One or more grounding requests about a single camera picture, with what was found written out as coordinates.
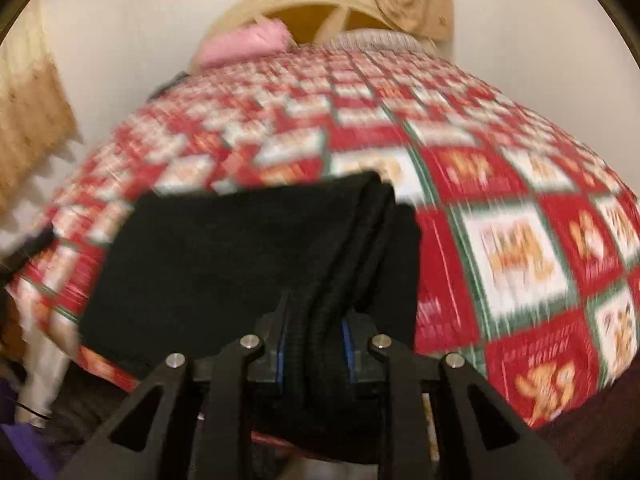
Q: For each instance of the cream wooden headboard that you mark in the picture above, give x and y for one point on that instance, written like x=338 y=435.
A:
x=309 y=21

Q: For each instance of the grey striped pillow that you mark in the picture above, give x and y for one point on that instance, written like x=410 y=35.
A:
x=375 y=39

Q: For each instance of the black pants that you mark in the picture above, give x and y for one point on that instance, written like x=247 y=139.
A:
x=190 y=273

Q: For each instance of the beige curtain on side wall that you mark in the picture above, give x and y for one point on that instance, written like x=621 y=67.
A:
x=35 y=115

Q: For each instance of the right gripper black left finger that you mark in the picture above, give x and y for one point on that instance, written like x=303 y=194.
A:
x=190 y=419

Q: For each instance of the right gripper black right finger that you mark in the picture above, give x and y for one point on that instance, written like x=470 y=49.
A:
x=438 y=418

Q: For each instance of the small black item on bed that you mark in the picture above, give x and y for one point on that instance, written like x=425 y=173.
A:
x=166 y=86

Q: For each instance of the red checkered bedspread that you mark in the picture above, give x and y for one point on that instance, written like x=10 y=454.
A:
x=530 y=243

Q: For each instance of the pink folded blanket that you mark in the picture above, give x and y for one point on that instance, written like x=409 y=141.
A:
x=251 y=41

